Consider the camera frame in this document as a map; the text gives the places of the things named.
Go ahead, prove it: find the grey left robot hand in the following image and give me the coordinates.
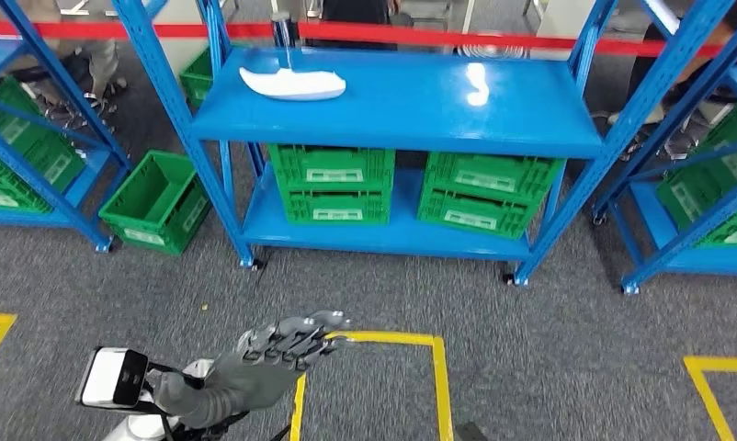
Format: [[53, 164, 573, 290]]
[[155, 310, 351, 430]]

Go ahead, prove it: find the white curved plastic part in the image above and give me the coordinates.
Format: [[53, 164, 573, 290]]
[[239, 65, 347, 102]]

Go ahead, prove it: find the white table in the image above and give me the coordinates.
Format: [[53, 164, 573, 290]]
[[399, 0, 592, 61], [155, 36, 211, 77]]

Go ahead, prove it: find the red barrier belt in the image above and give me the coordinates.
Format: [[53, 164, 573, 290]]
[[0, 19, 737, 62]]

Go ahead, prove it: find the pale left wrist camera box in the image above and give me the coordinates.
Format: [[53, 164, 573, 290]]
[[74, 346, 151, 409]]

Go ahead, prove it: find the chrome barrier post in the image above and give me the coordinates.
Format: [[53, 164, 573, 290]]
[[270, 10, 298, 51]]

